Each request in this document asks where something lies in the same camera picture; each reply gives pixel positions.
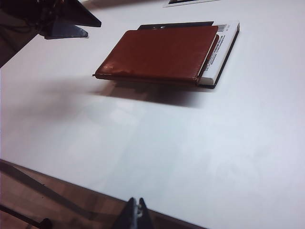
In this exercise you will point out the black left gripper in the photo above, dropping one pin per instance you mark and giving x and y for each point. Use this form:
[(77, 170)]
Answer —
[(26, 12)]

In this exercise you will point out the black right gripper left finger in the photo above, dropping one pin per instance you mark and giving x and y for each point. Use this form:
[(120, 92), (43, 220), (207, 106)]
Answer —
[(127, 218)]

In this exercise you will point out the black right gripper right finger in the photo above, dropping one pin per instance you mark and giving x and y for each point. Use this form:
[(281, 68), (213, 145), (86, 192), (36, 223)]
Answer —
[(144, 218)]

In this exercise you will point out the red leather book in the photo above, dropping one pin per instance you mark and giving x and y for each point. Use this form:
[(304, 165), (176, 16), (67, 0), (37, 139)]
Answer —
[(157, 55)]

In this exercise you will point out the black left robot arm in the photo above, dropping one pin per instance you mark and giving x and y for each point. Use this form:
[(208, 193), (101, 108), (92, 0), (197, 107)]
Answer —
[(14, 45)]

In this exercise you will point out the black book with white pages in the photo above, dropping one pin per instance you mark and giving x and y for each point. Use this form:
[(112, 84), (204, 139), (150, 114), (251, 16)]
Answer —
[(222, 47)]

